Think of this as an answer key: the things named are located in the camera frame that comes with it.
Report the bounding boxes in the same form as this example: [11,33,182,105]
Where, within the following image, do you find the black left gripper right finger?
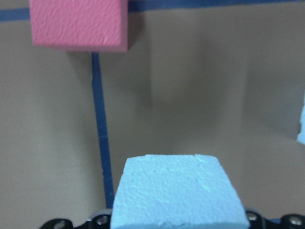
[245,209,305,229]

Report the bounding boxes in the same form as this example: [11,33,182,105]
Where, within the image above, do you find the pink foam block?
[29,0,128,52]

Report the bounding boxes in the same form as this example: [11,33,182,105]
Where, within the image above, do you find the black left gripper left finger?
[40,209,112,229]

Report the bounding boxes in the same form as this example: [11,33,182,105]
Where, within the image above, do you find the light blue foam block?
[297,106,305,145]
[110,154,250,229]

